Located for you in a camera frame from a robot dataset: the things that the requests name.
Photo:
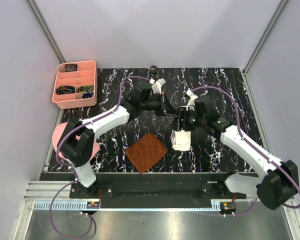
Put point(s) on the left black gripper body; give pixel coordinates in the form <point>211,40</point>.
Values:
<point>153,103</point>

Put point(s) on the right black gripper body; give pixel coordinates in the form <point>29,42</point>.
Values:
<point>191,119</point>

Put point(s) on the white cloth napkin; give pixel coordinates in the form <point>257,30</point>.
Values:
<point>182,141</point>

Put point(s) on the black spoon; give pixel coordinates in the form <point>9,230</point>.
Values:
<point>153,70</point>

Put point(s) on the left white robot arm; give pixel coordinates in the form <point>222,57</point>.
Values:
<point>75,141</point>

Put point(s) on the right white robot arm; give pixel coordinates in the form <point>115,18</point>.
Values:
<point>276,181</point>

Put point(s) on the black marble patterned mat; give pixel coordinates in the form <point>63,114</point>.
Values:
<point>225,86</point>

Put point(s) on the brown folded cloth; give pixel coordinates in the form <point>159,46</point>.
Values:
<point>146,152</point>

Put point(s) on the pink divided organizer tray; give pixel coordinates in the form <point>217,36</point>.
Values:
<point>75,85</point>

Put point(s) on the pink baseball cap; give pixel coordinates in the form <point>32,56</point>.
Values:
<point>57,136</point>

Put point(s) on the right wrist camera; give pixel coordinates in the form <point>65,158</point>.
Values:
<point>201,104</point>

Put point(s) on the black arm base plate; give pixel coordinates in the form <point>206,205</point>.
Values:
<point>156,191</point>

